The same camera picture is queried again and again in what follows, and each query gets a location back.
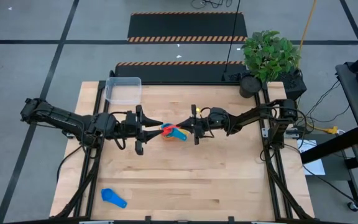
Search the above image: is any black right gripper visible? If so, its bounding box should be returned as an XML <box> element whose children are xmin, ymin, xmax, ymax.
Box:
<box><xmin>175</xmin><ymin>104</ymin><xmax>231</xmax><ymax>146</ymax></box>

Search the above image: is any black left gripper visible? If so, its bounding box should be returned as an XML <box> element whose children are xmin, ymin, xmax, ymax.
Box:
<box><xmin>116</xmin><ymin>105</ymin><xmax>165</xmax><ymax>156</ymax></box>

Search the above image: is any teal measuring cup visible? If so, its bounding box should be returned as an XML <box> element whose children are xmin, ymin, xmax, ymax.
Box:
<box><xmin>161</xmin><ymin>123</ymin><xmax>188</xmax><ymax>142</ymax></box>

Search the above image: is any clear plastic basket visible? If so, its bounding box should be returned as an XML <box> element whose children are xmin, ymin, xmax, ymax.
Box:
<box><xmin>104</xmin><ymin>77</ymin><xmax>142</xmax><ymax>105</ymax></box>

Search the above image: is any small bright blue measuring cup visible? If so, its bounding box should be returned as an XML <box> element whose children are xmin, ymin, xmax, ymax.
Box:
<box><xmin>100</xmin><ymin>188</ymin><xmax>128</xmax><ymax>209</ymax></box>

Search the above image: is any narrow black hazard-striped mat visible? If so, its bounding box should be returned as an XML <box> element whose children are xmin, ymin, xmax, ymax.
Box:
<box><xmin>114</xmin><ymin>60</ymin><xmax>248</xmax><ymax>85</ymax></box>

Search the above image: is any large black hazard-striped mat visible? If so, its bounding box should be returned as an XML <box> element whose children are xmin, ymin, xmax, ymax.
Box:
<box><xmin>127</xmin><ymin>11</ymin><xmax>248</xmax><ymax>43</ymax></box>

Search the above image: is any green plant in black pot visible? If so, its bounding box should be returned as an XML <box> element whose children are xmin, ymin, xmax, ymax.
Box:
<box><xmin>239</xmin><ymin>29</ymin><xmax>301</xmax><ymax>99</ymax></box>

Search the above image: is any white paper sheet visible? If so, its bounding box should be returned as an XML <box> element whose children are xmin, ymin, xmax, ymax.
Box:
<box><xmin>296</xmin><ymin>139</ymin><xmax>326</xmax><ymax>177</ymax></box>

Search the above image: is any yellow power plug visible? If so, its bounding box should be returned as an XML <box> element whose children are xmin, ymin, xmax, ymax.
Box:
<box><xmin>305</xmin><ymin>122</ymin><xmax>339</xmax><ymax>135</ymax></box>

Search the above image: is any black aluminium table frame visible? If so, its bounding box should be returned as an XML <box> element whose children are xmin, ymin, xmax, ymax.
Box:
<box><xmin>53</xmin><ymin>79</ymin><xmax>316</xmax><ymax>224</ymax></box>

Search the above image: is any black hanging cable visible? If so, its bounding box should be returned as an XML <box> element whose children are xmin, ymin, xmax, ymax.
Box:
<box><xmin>223</xmin><ymin>0</ymin><xmax>241</xmax><ymax>75</ymax></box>

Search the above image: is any thick yellow hanging cable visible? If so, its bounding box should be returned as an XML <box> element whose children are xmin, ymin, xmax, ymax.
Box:
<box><xmin>296</xmin><ymin>0</ymin><xmax>319</xmax><ymax>68</ymax></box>

